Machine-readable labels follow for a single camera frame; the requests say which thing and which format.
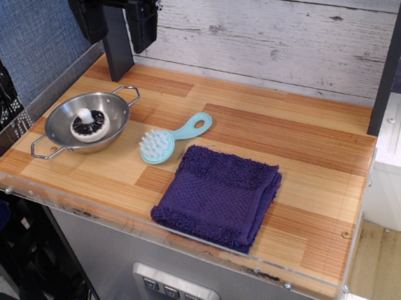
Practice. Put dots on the silver dispenser panel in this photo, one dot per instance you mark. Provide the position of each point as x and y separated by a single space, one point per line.
154 284

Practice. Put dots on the light blue scrub brush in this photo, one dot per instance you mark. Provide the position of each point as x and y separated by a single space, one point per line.
158 146

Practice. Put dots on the purple cloth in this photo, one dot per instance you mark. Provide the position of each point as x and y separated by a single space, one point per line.
219 198

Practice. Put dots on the steel two-handled bowl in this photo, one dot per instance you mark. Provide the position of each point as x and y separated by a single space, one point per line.
115 104

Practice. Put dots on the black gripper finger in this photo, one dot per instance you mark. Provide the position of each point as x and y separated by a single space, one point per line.
142 21
90 19

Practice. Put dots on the dark support post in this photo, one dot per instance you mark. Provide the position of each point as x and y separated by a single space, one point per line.
387 79
117 45

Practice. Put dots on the dark right support post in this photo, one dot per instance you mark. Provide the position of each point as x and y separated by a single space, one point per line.
387 79

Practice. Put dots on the dark left support post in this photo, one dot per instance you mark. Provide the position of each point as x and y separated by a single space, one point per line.
117 45

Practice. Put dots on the white toy mushroom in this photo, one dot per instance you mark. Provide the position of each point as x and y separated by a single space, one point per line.
90 126

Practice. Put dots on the clear acrylic table guard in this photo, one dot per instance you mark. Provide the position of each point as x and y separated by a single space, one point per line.
103 200

